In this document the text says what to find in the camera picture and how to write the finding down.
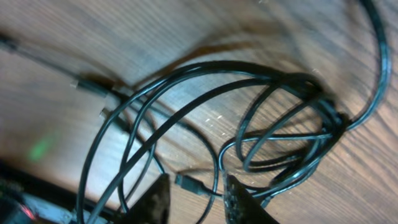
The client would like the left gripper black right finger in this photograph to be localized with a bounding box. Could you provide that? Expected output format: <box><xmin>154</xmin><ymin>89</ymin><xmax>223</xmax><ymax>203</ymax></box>
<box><xmin>223</xmin><ymin>173</ymin><xmax>279</xmax><ymax>224</ymax></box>

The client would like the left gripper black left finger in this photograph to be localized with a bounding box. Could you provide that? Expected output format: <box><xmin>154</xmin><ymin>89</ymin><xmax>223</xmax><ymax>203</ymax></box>
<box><xmin>118</xmin><ymin>174</ymin><xmax>170</xmax><ymax>224</ymax></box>

